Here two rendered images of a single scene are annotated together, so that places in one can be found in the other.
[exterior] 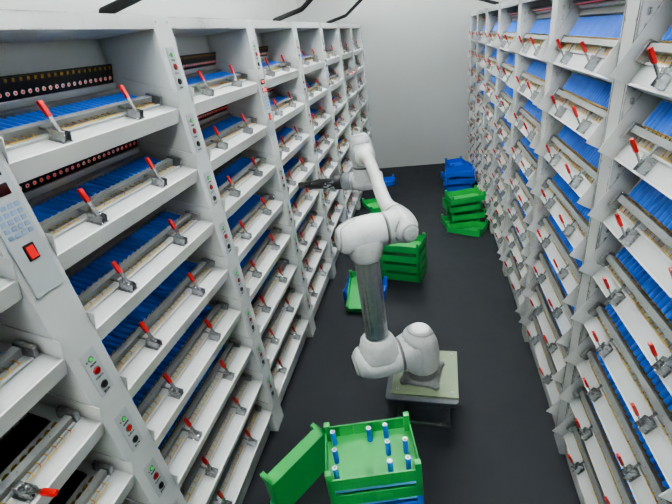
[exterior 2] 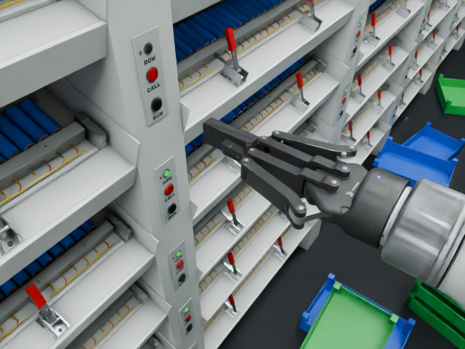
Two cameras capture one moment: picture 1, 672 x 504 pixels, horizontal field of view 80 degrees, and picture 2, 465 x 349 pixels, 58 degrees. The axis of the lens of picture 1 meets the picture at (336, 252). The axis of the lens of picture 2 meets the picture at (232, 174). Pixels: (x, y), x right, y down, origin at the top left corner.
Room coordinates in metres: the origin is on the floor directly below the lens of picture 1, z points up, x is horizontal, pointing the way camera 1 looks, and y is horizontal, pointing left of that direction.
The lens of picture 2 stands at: (1.70, -0.04, 1.31)
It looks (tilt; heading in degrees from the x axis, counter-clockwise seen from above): 43 degrees down; 21
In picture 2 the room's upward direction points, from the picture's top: straight up
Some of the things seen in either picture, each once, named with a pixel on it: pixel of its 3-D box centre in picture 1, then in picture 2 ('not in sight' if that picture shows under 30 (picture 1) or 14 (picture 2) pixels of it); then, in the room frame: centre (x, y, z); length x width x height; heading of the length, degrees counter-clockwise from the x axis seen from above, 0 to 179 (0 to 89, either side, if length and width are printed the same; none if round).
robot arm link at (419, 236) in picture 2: (347, 181); (423, 229); (2.00, -0.12, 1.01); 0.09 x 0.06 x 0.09; 164
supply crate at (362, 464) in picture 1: (370, 449); not in sight; (0.88, -0.01, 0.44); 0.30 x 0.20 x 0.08; 88
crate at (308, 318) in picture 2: (365, 288); (356, 324); (2.46, -0.17, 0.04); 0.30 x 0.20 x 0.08; 74
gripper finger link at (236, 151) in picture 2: not in sight; (236, 158); (2.04, 0.09, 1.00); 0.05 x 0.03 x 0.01; 74
